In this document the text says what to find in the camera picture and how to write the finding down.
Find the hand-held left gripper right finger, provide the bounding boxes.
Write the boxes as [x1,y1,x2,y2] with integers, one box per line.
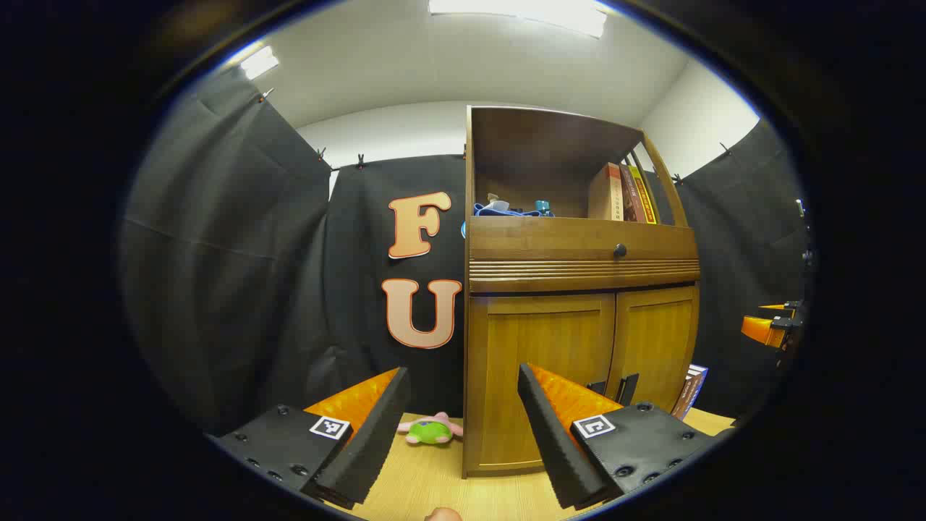
[517,363,735,511]

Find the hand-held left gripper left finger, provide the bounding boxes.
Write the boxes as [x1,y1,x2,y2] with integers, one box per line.
[206,366,412,509]

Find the wooden cabinet door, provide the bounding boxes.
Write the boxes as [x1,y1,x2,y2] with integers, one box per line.
[469,293,616,471]
[606,286,699,415]

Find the wooden double-door shoe cabinet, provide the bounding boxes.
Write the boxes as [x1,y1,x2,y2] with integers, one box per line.
[462,105,702,480]

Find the green and pink plush toy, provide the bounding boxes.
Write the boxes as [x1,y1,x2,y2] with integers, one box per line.
[396,412,464,446]

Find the stack of leaning books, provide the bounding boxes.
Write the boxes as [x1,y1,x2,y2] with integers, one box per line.
[671,364,709,420]

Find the yellow book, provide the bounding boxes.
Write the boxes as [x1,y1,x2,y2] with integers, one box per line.
[628,165,658,224]

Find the brown book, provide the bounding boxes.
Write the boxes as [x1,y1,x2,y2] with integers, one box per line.
[619,165,645,223]

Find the wooden drawer with black knob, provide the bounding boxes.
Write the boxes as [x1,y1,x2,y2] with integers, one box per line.
[469,217,699,261]

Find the tan book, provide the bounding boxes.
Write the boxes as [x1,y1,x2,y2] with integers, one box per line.
[587,162,624,221]

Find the small ceiling light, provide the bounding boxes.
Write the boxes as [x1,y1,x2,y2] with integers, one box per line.
[240,46,280,80]

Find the long ceiling light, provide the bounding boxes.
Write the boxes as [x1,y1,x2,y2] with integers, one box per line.
[428,0,607,38]

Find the blue cable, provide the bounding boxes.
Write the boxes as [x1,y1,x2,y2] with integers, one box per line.
[474,203,554,218]

